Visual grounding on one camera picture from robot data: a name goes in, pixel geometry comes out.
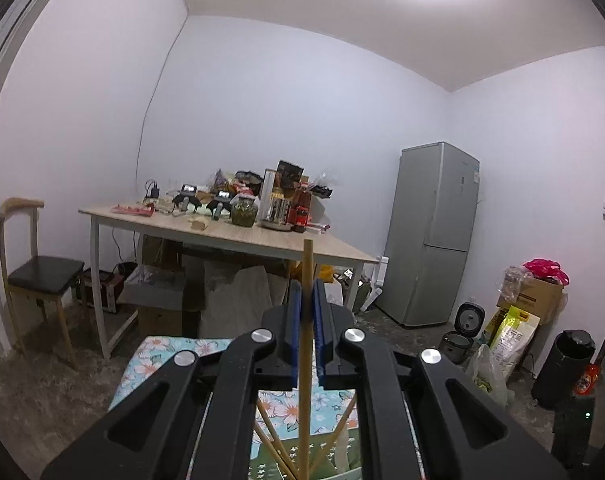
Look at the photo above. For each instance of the black trash bin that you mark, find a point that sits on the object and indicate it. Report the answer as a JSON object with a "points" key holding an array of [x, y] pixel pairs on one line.
{"points": [[562, 370]]}

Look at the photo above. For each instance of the green perforated utensil holder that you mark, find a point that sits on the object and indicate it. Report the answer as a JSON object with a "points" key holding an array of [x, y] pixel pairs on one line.
{"points": [[262, 467]]}

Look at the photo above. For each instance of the black tray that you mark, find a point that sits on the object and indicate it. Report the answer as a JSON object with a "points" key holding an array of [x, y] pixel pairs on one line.
{"points": [[321, 191]]}

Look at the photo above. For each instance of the black power adapter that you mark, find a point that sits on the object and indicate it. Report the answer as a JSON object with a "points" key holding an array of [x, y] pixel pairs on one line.
{"points": [[154, 192]]}

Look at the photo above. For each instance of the grey refrigerator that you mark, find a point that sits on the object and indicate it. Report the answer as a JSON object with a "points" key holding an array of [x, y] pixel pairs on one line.
{"points": [[427, 235]]}

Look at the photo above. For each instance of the orange packet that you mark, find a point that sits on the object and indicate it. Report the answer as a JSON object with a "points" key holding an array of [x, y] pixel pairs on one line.
{"points": [[587, 377]]}

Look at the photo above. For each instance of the clear plastic bag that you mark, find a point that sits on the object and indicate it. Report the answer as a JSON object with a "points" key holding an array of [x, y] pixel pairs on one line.
{"points": [[517, 280]]}

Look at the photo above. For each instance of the white tube container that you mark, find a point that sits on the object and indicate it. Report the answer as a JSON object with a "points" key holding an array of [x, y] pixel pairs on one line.
{"points": [[268, 190]]}

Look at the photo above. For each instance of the black device with screen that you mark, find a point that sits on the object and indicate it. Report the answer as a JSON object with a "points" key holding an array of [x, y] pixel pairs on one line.
{"points": [[187, 195], [221, 202]]}

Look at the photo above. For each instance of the white and black rice cooker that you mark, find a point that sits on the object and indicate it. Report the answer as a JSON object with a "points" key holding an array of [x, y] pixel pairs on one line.
{"points": [[470, 317]]}

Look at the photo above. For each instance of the glass jar of green pickles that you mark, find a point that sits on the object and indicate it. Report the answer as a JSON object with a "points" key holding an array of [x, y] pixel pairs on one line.
{"points": [[243, 212]]}

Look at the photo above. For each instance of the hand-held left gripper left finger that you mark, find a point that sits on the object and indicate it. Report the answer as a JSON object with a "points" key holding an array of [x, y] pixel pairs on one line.
{"points": [[295, 335]]}

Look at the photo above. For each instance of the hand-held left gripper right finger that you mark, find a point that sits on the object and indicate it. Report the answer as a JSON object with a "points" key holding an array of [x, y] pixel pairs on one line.
{"points": [[318, 335]]}

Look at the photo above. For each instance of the brown cardboard box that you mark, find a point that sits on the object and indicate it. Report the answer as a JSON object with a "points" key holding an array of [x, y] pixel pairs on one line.
{"points": [[537, 302]]}

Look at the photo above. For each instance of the red drink bottles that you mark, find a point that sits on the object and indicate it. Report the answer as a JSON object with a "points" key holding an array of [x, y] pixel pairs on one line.
{"points": [[300, 210]]}

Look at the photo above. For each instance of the black printed box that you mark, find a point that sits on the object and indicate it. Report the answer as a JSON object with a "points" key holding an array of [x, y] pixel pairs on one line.
{"points": [[288, 172]]}

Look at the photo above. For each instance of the steel container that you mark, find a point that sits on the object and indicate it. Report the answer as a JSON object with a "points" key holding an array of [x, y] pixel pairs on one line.
{"points": [[278, 212]]}

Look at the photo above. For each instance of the cardboard box with clear cover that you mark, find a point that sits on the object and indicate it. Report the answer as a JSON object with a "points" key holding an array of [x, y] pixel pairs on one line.
{"points": [[155, 295]]}

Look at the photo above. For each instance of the pink plastic bag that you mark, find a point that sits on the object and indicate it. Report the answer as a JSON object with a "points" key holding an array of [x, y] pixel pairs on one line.
{"points": [[547, 267]]}

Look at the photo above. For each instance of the wooden chair with black seat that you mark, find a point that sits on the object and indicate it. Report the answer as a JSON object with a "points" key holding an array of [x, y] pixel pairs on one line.
{"points": [[45, 270]]}

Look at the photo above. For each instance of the yellow plastic bag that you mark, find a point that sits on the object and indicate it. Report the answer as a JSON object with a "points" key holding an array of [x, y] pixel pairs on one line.
{"points": [[325, 277]]}

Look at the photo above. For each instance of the pink flat item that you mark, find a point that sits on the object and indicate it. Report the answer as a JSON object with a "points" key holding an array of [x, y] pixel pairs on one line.
{"points": [[132, 209]]}

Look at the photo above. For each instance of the white plastic bag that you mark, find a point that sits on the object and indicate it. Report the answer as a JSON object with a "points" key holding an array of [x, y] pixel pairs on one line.
{"points": [[487, 375]]}

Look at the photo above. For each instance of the floral turquoise blanket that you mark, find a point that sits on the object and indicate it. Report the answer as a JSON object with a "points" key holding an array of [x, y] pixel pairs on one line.
{"points": [[152, 360]]}

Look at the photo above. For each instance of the white sack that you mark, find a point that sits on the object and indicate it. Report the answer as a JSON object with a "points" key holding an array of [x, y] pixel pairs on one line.
{"points": [[232, 295]]}

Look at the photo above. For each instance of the wooden desk with metal legs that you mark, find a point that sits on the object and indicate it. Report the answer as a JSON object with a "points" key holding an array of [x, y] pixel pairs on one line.
{"points": [[242, 237]]}

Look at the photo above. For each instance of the yellow green rice bag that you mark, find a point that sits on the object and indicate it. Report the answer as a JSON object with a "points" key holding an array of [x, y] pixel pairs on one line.
{"points": [[514, 335]]}

